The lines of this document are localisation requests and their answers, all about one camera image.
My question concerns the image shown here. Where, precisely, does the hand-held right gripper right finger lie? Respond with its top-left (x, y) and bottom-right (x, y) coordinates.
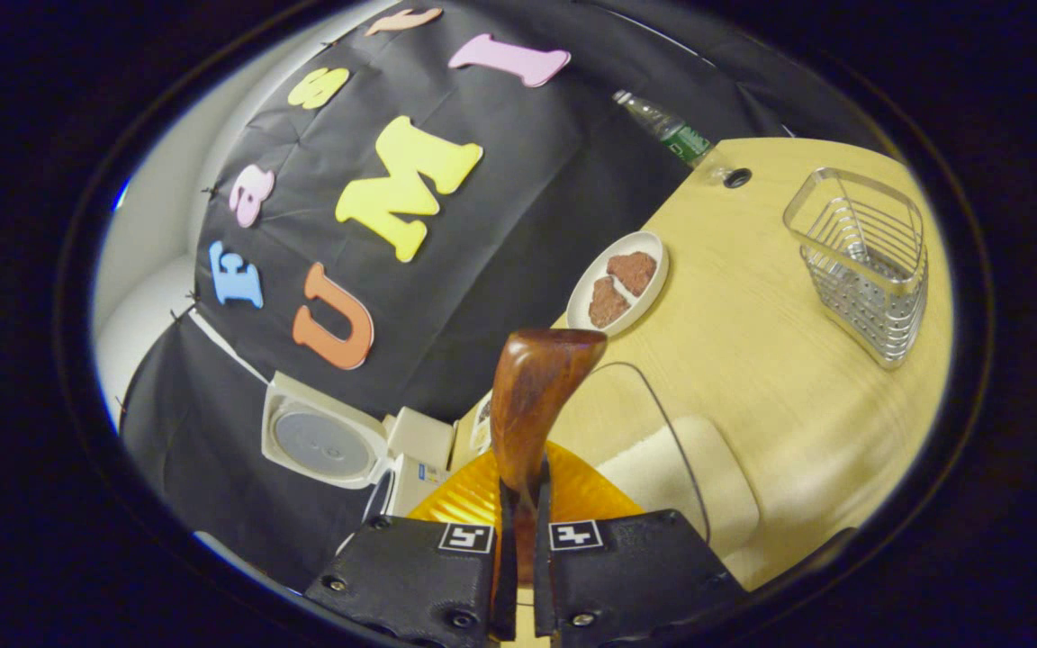
top-left (532, 450), bottom-right (749, 648)

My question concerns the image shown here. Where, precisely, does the white oval plate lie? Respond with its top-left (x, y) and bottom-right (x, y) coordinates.
top-left (565, 231), bottom-right (670, 338)

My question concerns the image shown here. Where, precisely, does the brown wooden spoon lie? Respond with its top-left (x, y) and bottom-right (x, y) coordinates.
top-left (490, 328), bottom-right (609, 586)

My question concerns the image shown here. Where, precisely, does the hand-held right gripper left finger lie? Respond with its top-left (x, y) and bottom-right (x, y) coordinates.
top-left (305, 441), bottom-right (521, 648)

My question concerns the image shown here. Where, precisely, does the green label water bottle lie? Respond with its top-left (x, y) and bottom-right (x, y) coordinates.
top-left (613, 89), bottom-right (716, 169)

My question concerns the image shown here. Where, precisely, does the white toaster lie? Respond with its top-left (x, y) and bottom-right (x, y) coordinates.
top-left (386, 407), bottom-right (456, 471)

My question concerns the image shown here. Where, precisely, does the brown meat piece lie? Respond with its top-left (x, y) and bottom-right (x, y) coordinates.
top-left (588, 275), bottom-right (630, 329)
top-left (607, 251), bottom-right (658, 298)

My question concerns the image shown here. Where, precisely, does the metal wire chopstick holder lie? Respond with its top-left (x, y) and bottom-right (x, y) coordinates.
top-left (783, 167), bottom-right (930, 371)

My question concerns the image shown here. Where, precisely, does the white rice cooker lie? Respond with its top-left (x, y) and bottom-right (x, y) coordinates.
top-left (262, 371), bottom-right (452, 523)

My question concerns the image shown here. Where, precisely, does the white divided condiment tray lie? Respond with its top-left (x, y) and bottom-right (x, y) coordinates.
top-left (469, 391), bottom-right (494, 453)

